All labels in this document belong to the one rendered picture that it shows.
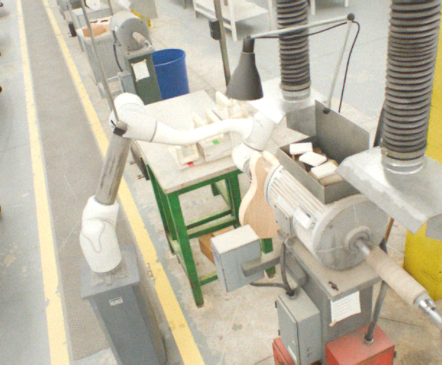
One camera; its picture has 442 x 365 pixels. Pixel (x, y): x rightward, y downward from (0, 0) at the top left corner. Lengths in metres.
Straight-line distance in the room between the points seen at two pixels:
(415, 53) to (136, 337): 1.95
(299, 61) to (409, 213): 0.68
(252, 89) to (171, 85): 3.36
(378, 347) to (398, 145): 0.83
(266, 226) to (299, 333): 0.47
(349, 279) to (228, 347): 1.38
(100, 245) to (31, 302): 1.39
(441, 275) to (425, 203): 1.73
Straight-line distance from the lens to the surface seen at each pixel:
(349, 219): 1.37
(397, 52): 1.08
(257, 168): 1.73
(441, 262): 2.75
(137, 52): 3.90
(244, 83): 1.56
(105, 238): 2.16
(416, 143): 1.17
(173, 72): 4.85
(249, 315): 2.88
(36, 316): 3.36
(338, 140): 1.47
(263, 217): 1.88
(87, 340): 3.05
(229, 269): 1.68
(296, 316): 1.65
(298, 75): 1.58
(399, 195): 1.13
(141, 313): 2.40
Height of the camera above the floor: 2.21
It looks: 34 degrees down
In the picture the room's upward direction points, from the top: 10 degrees counter-clockwise
